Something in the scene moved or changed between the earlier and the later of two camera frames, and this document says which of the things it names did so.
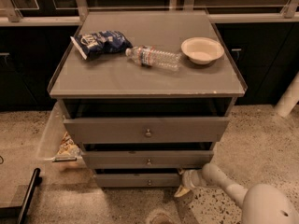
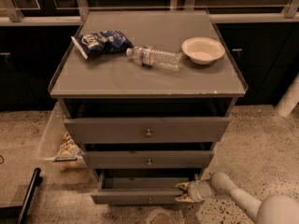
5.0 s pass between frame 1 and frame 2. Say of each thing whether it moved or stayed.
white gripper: moved
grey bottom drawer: moved
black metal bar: stayed
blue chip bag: stayed
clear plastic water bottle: stayed
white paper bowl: stayed
